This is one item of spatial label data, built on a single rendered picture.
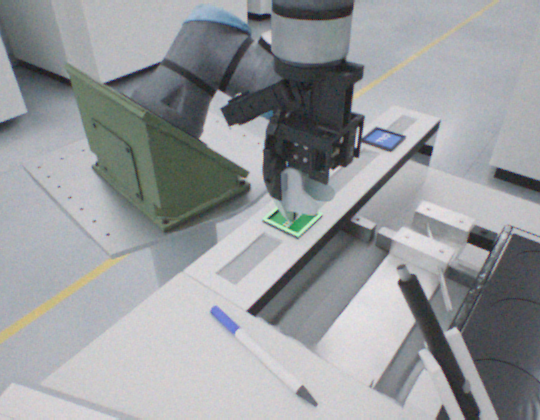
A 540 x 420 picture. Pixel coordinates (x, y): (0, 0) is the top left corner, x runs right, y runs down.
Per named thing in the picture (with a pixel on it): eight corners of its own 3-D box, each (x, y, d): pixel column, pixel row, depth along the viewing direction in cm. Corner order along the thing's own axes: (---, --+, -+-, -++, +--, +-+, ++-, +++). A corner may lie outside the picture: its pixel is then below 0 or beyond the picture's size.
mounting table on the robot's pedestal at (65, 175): (39, 210, 103) (20, 162, 95) (193, 143, 127) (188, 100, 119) (142, 324, 78) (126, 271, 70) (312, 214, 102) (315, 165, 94)
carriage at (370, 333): (466, 245, 70) (471, 231, 68) (352, 430, 47) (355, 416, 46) (418, 225, 74) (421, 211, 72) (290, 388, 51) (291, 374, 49)
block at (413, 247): (451, 263, 63) (457, 248, 61) (442, 277, 61) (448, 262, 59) (398, 240, 67) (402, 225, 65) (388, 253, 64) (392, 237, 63)
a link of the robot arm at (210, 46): (168, 66, 91) (202, 8, 90) (225, 100, 93) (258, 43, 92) (156, 51, 79) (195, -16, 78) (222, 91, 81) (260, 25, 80)
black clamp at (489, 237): (494, 244, 65) (500, 231, 64) (489, 252, 64) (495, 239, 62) (470, 235, 67) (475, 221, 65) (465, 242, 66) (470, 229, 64)
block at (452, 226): (470, 233, 68) (475, 218, 66) (462, 246, 66) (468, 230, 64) (420, 214, 72) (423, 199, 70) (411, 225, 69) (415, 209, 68)
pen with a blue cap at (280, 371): (321, 398, 37) (217, 303, 45) (313, 406, 36) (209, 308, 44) (320, 404, 38) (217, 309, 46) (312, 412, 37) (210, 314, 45)
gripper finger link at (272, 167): (273, 207, 52) (273, 139, 46) (262, 202, 52) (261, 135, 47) (296, 188, 55) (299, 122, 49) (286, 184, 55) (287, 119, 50)
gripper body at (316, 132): (324, 192, 46) (334, 79, 39) (259, 165, 51) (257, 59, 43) (360, 161, 51) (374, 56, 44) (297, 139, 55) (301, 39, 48)
